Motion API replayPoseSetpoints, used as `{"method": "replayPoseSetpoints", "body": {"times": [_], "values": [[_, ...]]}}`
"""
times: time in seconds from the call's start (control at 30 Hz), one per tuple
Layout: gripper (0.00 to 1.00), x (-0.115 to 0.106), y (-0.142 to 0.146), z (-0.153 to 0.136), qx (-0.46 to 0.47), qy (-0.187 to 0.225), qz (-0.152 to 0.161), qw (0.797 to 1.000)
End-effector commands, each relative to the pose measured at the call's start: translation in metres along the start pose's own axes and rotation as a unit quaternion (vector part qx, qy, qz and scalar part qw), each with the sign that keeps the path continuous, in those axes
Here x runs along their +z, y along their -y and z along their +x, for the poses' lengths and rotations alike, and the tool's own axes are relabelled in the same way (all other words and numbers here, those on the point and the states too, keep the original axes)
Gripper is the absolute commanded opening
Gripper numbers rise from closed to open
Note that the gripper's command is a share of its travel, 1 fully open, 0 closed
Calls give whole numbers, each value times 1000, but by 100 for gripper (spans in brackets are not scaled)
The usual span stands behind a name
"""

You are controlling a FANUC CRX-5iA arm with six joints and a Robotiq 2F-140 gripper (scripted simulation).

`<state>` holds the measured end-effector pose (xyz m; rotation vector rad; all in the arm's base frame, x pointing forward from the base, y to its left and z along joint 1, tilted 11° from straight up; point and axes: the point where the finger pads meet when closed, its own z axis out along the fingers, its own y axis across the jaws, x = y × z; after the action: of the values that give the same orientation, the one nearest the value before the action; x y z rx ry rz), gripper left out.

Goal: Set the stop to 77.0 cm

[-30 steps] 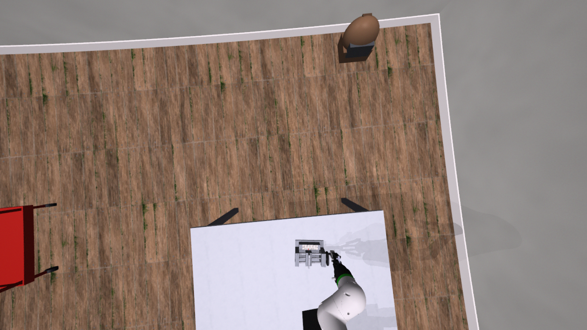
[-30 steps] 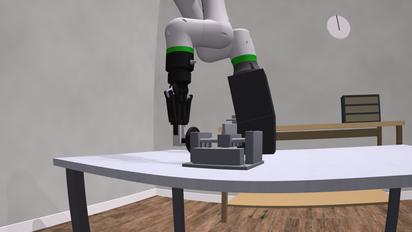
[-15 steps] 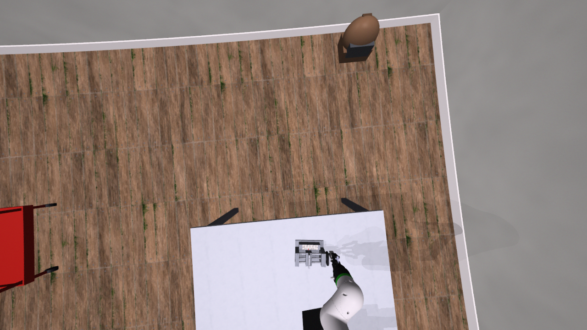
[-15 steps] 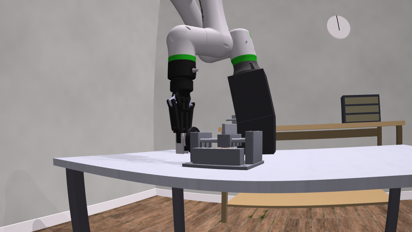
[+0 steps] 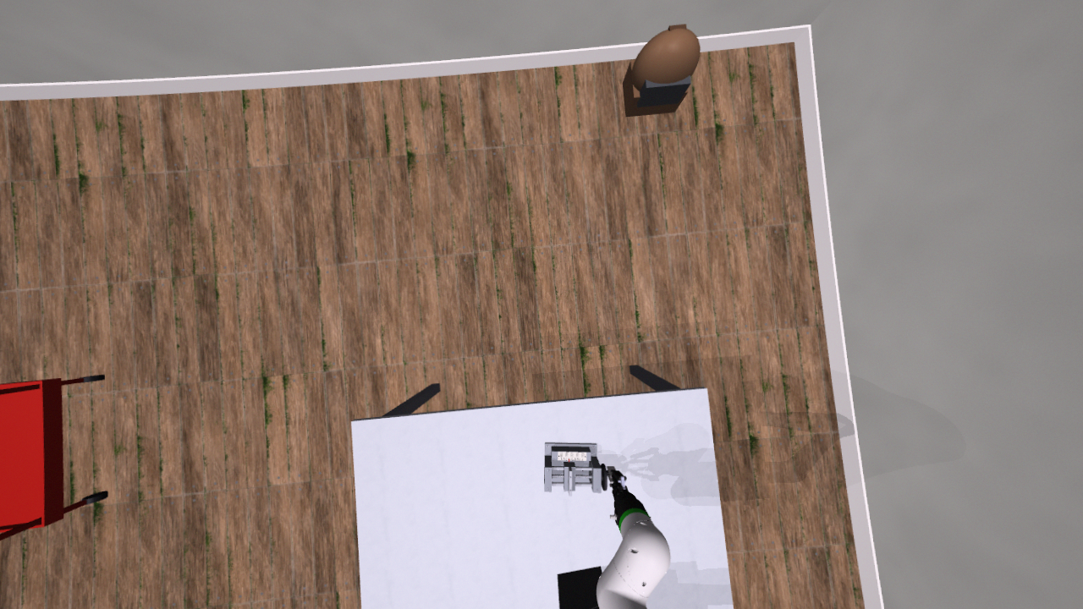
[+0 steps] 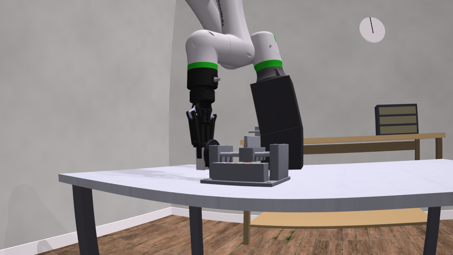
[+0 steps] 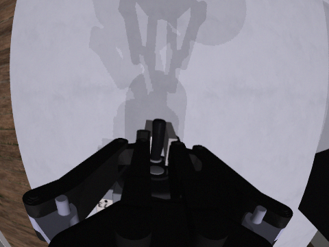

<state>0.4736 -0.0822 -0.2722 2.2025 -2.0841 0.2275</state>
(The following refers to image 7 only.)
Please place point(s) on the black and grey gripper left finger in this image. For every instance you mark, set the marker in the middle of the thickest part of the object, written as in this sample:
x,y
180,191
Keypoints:
x,y
60,204

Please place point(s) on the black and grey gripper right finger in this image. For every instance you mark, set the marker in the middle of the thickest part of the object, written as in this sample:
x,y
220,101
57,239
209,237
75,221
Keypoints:
x,y
209,188

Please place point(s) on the grey bench vise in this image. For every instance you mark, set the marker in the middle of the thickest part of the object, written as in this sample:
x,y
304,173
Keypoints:
x,y
158,170

